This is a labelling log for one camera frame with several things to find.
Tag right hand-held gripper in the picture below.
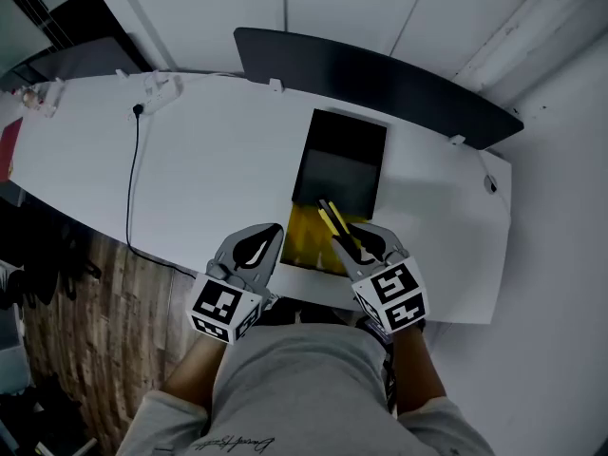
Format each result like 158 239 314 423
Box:
331 223 430 335

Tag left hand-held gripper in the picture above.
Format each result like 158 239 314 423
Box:
189 223 285 346

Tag yellow black pen tool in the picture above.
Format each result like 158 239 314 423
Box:
315 199 355 256

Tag yellow and black box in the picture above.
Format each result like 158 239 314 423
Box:
279 107 389 277

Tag person's right forearm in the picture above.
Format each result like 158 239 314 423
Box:
393 325 447 417

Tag person's left forearm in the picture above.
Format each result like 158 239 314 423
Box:
163 334 229 406

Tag person's grey t-shirt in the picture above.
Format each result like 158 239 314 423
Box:
116 323 495 456

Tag long dark desk divider panel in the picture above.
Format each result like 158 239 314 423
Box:
233 27 525 151

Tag white power strip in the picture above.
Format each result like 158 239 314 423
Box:
130 76 184 116

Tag black office chair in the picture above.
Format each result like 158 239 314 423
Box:
0 197 104 311

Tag short dark desk divider panel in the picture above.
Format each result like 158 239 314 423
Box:
26 35 142 83

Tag red folder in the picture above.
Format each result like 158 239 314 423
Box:
0 116 24 183

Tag black printed strap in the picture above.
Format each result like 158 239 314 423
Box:
363 318 398 415

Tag black power cable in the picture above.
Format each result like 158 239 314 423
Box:
124 104 208 275

